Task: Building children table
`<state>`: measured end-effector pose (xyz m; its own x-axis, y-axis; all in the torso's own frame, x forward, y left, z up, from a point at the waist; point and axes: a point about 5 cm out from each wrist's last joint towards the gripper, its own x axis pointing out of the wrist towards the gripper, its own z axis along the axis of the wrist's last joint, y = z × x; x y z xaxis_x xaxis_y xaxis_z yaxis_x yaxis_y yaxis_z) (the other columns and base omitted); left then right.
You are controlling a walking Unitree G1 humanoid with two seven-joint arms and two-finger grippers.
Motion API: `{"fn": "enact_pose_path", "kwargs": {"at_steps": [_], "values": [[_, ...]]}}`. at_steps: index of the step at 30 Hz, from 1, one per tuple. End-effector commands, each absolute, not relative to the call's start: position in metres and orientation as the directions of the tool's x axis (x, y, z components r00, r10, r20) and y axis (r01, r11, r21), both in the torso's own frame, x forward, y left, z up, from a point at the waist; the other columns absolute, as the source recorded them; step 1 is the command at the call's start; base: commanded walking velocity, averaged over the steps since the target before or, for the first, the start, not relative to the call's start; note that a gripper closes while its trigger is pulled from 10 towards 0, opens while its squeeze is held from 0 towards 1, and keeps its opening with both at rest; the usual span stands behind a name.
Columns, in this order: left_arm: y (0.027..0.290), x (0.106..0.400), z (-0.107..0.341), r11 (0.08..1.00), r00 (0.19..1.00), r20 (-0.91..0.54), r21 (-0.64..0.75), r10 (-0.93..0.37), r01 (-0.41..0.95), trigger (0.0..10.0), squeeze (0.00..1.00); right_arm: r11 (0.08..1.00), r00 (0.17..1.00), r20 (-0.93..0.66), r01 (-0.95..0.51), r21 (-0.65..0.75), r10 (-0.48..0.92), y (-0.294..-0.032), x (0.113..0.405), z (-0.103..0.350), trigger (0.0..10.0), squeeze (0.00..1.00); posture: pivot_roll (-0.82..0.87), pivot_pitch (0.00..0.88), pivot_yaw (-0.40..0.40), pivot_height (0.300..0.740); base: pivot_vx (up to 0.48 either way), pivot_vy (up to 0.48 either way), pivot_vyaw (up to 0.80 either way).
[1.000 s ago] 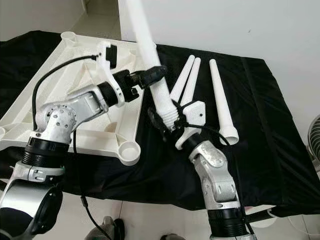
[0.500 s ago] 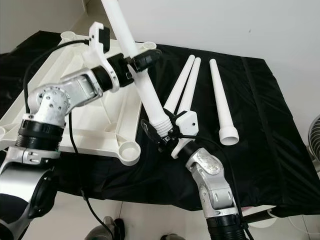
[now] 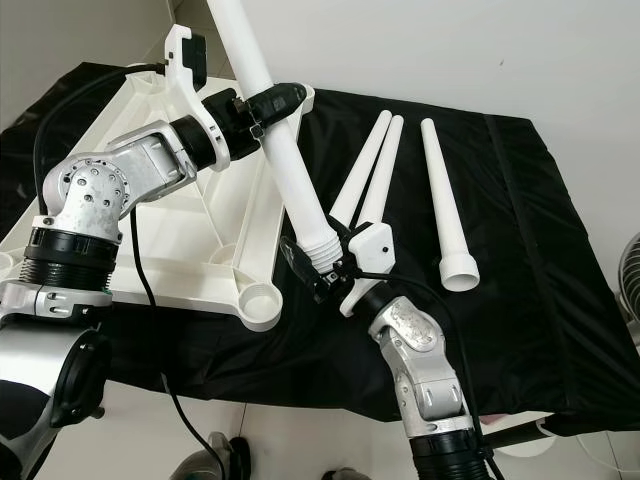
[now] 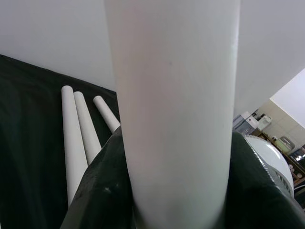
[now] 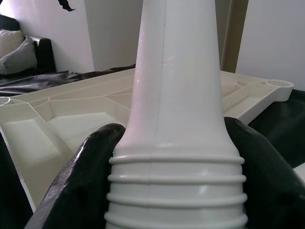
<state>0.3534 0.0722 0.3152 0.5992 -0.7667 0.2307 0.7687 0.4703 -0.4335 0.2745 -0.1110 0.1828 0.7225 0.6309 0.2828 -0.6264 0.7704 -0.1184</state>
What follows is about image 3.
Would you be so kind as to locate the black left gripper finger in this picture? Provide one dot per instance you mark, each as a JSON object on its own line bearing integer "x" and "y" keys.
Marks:
{"x": 282, "y": 100}

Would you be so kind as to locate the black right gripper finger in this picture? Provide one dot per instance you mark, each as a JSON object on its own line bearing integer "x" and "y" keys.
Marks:
{"x": 343, "y": 239}
{"x": 298, "y": 262}

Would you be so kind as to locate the white plastic table top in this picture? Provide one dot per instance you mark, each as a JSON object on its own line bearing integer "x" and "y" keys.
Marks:
{"x": 210, "y": 250}

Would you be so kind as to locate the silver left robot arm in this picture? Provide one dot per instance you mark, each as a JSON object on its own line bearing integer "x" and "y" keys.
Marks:
{"x": 105, "y": 190}

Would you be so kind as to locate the grey right robot leg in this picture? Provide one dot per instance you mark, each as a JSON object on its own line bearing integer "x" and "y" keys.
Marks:
{"x": 345, "y": 474}

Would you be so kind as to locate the grey robot leg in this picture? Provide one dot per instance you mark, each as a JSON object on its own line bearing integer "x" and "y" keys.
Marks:
{"x": 345, "y": 474}
{"x": 210, "y": 460}

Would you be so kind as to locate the black table cloth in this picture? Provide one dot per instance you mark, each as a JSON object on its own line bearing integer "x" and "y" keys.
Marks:
{"x": 540, "y": 250}

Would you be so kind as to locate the grey left robot leg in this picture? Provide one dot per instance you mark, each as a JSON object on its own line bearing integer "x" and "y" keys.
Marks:
{"x": 210, "y": 460}

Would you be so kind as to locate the black metal table leg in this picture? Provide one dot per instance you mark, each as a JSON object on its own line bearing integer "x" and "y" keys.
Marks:
{"x": 510, "y": 438}

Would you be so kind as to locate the white round fan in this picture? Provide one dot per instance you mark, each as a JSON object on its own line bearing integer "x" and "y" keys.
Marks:
{"x": 632, "y": 275}

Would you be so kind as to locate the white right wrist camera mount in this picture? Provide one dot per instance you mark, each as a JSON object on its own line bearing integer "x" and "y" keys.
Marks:
{"x": 375, "y": 245}

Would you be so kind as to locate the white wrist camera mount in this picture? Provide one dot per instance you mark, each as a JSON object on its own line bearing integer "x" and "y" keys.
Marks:
{"x": 375, "y": 245}
{"x": 185, "y": 90}

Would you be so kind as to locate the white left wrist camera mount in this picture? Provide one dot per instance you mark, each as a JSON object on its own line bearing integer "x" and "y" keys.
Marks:
{"x": 185, "y": 90}

